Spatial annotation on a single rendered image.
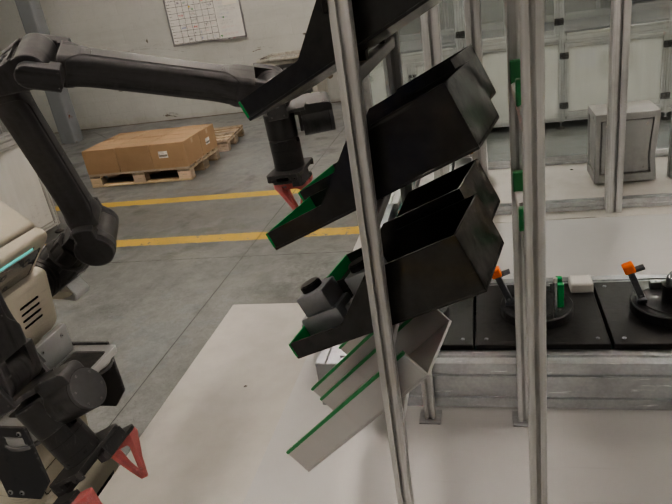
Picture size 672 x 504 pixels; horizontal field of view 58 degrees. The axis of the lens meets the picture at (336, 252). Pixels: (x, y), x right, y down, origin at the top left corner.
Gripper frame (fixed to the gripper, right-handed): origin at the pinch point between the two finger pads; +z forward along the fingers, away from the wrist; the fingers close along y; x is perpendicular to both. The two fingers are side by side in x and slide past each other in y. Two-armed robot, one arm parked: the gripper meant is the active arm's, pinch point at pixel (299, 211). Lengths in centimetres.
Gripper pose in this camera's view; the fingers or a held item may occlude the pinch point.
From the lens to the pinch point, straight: 119.4
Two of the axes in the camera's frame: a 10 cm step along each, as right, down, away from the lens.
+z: 1.8, 9.0, 4.0
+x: -9.6, 0.7, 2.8
